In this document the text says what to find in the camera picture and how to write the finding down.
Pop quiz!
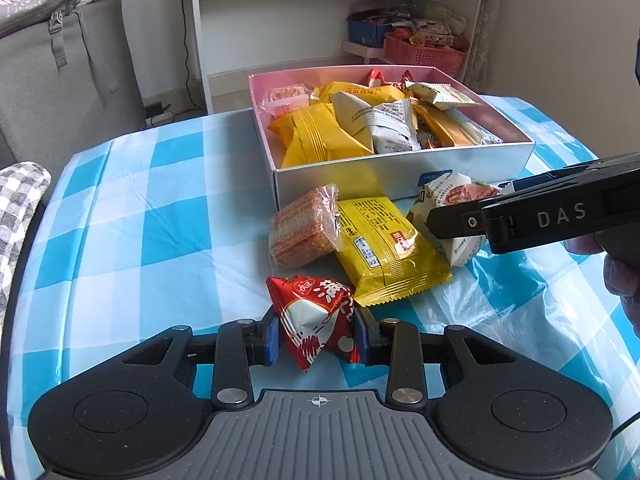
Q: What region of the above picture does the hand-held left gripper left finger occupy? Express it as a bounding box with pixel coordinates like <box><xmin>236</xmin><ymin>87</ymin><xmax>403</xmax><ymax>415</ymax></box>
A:
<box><xmin>122</xmin><ymin>305</ymin><xmax>281</xmax><ymax>409</ymax></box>

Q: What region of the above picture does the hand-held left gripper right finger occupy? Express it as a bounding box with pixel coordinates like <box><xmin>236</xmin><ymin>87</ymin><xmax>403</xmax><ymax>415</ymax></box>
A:
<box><xmin>356</xmin><ymin>307</ymin><xmax>518</xmax><ymax>407</ymax></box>

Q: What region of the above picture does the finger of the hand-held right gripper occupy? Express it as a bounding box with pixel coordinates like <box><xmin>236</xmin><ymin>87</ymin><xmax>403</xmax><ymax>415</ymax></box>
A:
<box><xmin>426</xmin><ymin>195</ymin><xmax>501</xmax><ymax>242</ymax></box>
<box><xmin>510</xmin><ymin>152</ymin><xmax>640</xmax><ymax>193</ymax></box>

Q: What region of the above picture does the white walnut print packet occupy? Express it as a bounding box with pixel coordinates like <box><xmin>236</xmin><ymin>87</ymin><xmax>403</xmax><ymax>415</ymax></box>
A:
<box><xmin>364</xmin><ymin>100</ymin><xmax>422</xmax><ymax>154</ymax></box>
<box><xmin>406</xmin><ymin>171</ymin><xmax>502</xmax><ymax>267</ymax></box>

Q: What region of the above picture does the red white triangular packet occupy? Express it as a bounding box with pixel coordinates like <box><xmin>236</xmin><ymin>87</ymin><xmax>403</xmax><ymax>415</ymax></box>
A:
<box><xmin>265</xmin><ymin>274</ymin><xmax>362</xmax><ymax>372</ymax></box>

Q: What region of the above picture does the pink white cardboard box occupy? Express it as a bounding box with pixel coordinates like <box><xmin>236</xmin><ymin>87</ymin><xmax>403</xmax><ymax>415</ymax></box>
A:
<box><xmin>248</xmin><ymin>65</ymin><xmax>537</xmax><ymax>212</ymax></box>

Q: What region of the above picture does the person's right hand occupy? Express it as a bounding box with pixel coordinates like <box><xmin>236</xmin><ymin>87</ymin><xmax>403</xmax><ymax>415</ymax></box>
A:
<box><xmin>564</xmin><ymin>232</ymin><xmax>640</xmax><ymax>339</ymax></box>

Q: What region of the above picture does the flat yellow snack packet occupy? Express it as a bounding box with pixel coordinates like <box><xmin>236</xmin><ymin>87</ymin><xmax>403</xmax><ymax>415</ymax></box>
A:
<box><xmin>334</xmin><ymin>196</ymin><xmax>454</xmax><ymax>307</ymax></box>

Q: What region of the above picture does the orange stick packet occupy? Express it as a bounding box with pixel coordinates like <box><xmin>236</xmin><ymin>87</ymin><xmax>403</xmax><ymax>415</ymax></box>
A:
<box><xmin>414</xmin><ymin>104</ymin><xmax>483</xmax><ymax>149</ymax></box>

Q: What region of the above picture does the rice cracker clear packet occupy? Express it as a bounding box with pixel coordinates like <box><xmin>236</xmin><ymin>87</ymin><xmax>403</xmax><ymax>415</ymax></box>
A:
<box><xmin>268</xmin><ymin>183</ymin><xmax>342</xmax><ymax>269</ymax></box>

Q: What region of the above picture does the white crimped snack packet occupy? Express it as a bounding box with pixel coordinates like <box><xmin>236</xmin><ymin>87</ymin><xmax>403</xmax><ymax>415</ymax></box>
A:
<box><xmin>404</xmin><ymin>81</ymin><xmax>484</xmax><ymax>112</ymax></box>

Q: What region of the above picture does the large yellow snack packet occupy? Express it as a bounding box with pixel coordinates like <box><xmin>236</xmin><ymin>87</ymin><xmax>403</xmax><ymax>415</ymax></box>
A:
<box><xmin>319</xmin><ymin>81</ymin><xmax>407</xmax><ymax>107</ymax></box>

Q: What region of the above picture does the yellow ribbed snack packet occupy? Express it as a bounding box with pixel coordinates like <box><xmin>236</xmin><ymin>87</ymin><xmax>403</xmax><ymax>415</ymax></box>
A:
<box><xmin>266</xmin><ymin>102</ymin><xmax>376</xmax><ymax>169</ymax></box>

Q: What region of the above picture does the large pink plastic basket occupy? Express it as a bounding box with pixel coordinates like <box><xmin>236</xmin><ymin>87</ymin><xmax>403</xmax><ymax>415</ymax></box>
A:
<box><xmin>382</xmin><ymin>31</ymin><xmax>471</xmax><ymax>77</ymax></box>

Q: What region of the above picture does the blue checkered tablecloth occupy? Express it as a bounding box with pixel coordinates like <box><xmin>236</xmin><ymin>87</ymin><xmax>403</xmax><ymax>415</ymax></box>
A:
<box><xmin>0</xmin><ymin>92</ymin><xmax>640</xmax><ymax>480</ymax></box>

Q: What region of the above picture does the blue cardboard box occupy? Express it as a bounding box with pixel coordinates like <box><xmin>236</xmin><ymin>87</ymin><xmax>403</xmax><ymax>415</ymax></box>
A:
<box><xmin>347</xmin><ymin>17</ymin><xmax>393</xmax><ymax>46</ymax></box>

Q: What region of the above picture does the pink snack bar clear wrapper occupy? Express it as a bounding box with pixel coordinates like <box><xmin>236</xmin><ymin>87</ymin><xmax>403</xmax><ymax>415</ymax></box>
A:
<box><xmin>261</xmin><ymin>85</ymin><xmax>311</xmax><ymax>117</ymax></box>

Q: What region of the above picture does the grey checkered cloth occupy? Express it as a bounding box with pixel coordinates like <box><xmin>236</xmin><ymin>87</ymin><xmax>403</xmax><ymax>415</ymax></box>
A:
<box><xmin>0</xmin><ymin>160</ymin><xmax>53</xmax><ymax>321</ymax></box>

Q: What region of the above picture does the white shelf unit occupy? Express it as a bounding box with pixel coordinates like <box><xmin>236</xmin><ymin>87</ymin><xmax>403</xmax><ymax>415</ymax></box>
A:
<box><xmin>187</xmin><ymin>0</ymin><xmax>493</xmax><ymax>116</ymax></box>

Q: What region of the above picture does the black cable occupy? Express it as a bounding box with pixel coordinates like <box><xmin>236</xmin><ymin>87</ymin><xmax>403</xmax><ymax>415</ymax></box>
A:
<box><xmin>181</xmin><ymin>0</ymin><xmax>202</xmax><ymax>108</ymax></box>

